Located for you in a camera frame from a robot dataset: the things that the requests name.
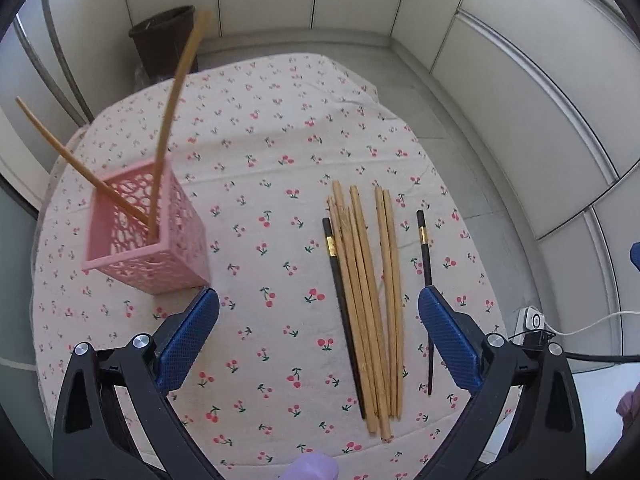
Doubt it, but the black chopstick gold band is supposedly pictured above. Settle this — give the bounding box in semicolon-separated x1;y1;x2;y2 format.
322;217;366;419
416;209;434;396

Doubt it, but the white power strip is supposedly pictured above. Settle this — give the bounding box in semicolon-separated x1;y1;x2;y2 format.
509;306;546;348

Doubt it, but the pink lattice utensil holder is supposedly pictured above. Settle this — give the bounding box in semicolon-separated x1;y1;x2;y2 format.
82;159;210;295

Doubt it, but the cherry print tablecloth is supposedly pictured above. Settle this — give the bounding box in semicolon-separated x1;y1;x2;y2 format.
29;53;522;480

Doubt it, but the dark brown waste bin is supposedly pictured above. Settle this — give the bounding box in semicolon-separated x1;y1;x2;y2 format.
128;6;195;80

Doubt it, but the black cable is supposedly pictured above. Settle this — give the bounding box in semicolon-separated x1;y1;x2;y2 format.
564;351;640;364

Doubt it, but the white power strip cord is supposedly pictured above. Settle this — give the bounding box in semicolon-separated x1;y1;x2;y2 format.
544;309;640;337

